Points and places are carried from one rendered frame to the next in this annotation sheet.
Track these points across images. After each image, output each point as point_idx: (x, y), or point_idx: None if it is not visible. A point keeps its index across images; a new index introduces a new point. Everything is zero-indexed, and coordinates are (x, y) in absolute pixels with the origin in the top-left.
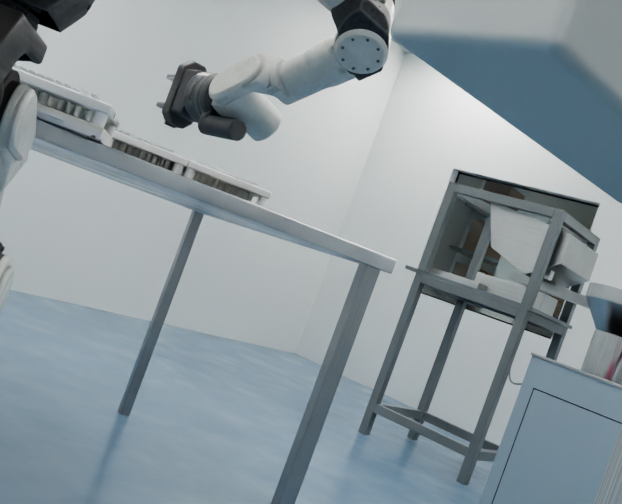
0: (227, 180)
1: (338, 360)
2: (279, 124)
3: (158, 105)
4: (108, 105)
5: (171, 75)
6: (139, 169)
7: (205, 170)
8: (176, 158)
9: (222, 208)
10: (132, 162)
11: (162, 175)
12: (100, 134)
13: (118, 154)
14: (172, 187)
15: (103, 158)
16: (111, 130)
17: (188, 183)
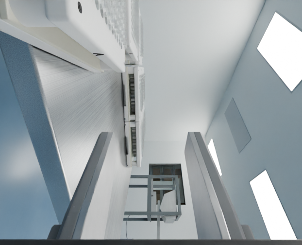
0: (137, 144)
1: None
2: None
3: (95, 145)
4: (66, 8)
5: (208, 156)
6: (34, 119)
7: (137, 131)
8: (137, 114)
9: (58, 220)
10: (36, 106)
11: (47, 151)
12: None
13: (33, 80)
14: (41, 167)
15: (10, 58)
16: (108, 66)
17: (59, 182)
